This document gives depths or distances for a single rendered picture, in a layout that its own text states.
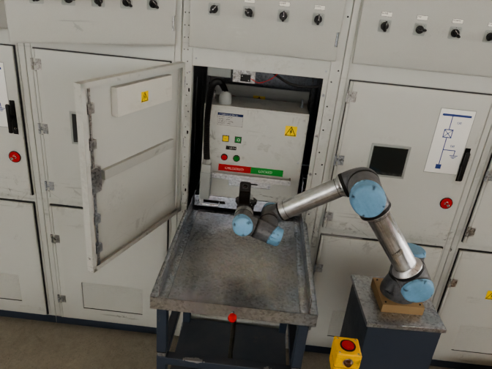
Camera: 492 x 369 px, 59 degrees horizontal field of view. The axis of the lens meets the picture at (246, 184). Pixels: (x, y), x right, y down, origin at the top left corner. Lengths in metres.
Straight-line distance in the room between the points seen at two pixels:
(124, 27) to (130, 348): 1.72
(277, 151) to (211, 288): 0.76
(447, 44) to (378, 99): 0.35
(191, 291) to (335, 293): 1.00
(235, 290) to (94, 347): 1.22
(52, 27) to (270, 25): 0.84
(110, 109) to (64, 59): 0.53
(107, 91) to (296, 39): 0.80
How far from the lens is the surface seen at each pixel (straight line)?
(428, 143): 2.15
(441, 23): 2.04
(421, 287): 1.75
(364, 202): 1.52
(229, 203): 2.23
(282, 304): 1.70
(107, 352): 2.70
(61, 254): 2.59
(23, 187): 2.48
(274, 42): 1.94
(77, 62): 2.13
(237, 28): 1.94
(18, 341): 2.88
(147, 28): 1.94
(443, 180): 2.25
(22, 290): 2.85
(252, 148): 2.12
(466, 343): 2.87
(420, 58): 2.04
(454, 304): 2.67
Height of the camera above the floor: 1.92
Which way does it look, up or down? 25 degrees down
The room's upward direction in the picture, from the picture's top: 6 degrees clockwise
